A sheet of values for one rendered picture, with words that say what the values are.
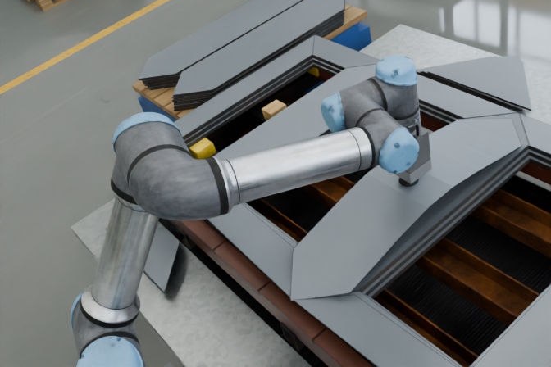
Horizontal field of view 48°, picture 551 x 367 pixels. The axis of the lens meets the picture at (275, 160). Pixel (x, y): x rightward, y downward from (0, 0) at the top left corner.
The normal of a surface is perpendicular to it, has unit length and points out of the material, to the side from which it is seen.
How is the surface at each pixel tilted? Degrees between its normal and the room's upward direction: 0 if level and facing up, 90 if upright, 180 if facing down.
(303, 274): 11
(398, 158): 92
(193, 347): 0
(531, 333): 0
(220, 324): 0
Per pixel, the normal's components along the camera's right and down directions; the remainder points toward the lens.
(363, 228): -0.39, -0.61
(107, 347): -0.14, -0.66
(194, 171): 0.11, -0.59
